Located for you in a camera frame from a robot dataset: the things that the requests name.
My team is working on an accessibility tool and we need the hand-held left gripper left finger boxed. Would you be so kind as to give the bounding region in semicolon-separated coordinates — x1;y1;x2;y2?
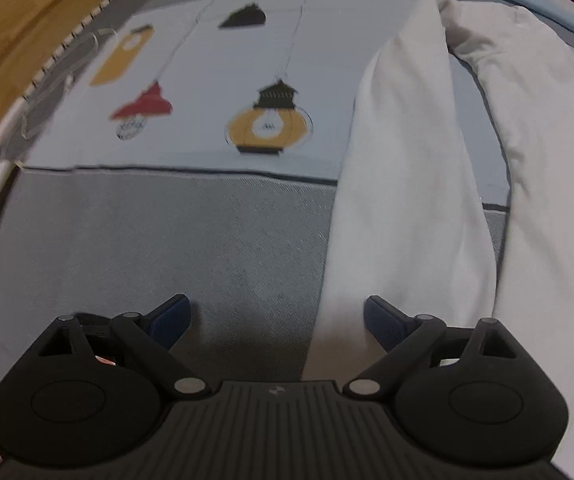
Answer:
37;294;213;401

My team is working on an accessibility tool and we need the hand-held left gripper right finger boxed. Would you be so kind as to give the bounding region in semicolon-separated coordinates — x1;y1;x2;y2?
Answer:
342;294;518;401

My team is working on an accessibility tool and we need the white long-sleeve shirt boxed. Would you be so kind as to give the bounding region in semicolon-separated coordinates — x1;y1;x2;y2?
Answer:
303;0;574;480

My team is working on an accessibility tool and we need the printed lamp pattern bed sheet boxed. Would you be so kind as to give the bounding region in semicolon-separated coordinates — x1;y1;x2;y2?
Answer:
0;0;574;396

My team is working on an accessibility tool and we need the white cable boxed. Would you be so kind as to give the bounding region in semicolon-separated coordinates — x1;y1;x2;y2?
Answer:
18;29;119;139

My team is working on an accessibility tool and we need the wooden bed frame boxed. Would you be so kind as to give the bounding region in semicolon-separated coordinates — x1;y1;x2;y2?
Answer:
0;0;160;183

